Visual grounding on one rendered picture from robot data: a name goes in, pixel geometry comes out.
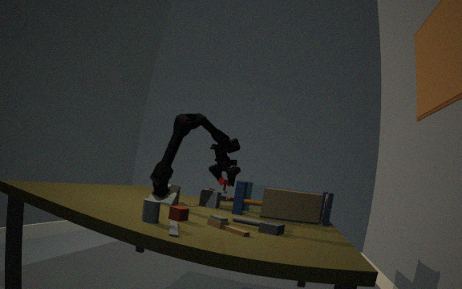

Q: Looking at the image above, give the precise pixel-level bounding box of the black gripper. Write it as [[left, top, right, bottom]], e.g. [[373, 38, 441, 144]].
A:
[[209, 156, 241, 186]]

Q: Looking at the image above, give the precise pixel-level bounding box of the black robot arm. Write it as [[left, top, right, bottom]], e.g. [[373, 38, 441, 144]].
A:
[[150, 113, 240, 198]]

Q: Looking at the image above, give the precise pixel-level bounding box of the grey flat bar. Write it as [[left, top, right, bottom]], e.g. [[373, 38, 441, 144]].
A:
[[168, 221, 178, 238]]

